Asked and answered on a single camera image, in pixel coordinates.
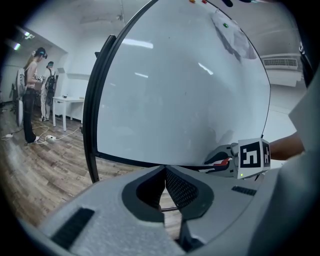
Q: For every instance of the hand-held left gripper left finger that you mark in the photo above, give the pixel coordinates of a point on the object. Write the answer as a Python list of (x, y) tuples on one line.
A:
[(105, 225)]

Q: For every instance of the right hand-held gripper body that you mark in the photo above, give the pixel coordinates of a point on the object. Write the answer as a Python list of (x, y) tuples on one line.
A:
[(250, 155)]

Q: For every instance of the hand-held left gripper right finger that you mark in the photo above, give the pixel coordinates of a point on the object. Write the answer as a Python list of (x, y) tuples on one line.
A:
[(225, 202)]

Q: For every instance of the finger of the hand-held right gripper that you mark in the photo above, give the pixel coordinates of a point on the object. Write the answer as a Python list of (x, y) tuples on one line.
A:
[(220, 151), (225, 171)]

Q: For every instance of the person's right forearm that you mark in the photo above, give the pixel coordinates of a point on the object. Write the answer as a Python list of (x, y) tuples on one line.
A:
[(285, 147)]

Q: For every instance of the black thin metal pole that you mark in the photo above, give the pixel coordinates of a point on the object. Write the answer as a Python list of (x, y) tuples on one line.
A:
[(93, 172)]

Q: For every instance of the large whiteboard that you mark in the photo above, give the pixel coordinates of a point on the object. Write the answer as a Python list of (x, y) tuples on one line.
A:
[(175, 87)]

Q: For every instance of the white air conditioner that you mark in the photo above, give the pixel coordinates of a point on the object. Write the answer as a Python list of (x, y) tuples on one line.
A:
[(280, 67)]

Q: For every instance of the white power strip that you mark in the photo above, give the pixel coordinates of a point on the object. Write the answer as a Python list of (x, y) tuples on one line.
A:
[(51, 138)]

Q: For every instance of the crumpled white paper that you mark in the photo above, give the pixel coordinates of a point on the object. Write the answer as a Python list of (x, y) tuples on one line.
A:
[(235, 37)]

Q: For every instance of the person's black shirt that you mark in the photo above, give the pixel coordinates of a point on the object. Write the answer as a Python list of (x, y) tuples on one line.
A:
[(306, 50)]

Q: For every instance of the green magnet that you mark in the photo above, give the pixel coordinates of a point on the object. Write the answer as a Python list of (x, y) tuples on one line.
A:
[(225, 25)]

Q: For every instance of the white desk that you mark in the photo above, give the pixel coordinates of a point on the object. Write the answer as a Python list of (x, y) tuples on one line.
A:
[(67, 102)]

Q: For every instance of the white power adapter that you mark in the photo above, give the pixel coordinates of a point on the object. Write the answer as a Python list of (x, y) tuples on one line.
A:
[(8, 136)]

